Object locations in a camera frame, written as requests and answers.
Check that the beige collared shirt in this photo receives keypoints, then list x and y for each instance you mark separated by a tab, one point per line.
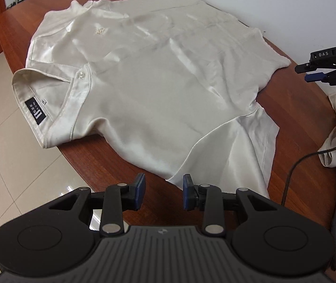
156	94

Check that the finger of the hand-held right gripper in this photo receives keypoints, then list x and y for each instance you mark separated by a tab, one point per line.
303	67
314	77

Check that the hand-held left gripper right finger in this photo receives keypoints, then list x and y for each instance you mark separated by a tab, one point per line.
188	193

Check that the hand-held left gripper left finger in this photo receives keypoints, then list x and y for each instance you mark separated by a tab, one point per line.
141	191

